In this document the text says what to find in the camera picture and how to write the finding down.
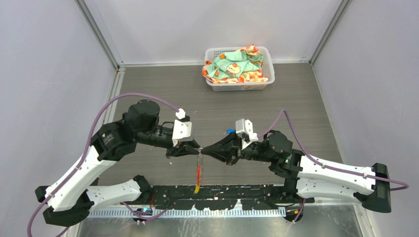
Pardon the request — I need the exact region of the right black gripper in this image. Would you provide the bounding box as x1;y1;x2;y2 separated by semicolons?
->
201;128;274;165

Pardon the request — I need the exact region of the key with blue tag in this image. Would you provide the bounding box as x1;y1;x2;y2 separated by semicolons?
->
225;129;235;134

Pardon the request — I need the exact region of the key with yellow tag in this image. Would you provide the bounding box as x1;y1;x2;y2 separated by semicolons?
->
194;185;200;194

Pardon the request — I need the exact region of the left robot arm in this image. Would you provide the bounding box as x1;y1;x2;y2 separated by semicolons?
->
35;99;200;227

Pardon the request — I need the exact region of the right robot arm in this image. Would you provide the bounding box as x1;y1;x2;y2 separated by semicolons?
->
201;130;391;213

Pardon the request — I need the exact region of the colourful patterned cloth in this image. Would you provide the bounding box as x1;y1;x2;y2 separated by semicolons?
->
202;45;268;84

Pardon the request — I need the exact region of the white plastic basket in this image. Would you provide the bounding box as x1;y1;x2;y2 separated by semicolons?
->
205;46;275;91

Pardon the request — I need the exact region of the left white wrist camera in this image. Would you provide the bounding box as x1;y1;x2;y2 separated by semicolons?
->
171;108;194;147

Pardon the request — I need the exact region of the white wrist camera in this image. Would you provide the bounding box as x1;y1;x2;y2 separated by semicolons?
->
235;118;258;150
171;108;194;147

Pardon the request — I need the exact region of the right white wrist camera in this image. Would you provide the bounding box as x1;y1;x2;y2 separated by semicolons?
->
235;118;258;150

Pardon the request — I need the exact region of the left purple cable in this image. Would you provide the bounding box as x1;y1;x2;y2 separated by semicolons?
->
27;92;181;237

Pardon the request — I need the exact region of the purple cable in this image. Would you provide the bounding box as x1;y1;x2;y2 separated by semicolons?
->
27;92;181;237
256;109;410;224

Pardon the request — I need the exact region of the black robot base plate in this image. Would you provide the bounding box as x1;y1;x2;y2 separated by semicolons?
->
138;184;302;210

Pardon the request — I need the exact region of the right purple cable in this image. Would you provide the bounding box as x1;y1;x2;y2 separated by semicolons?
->
256;109;410;224

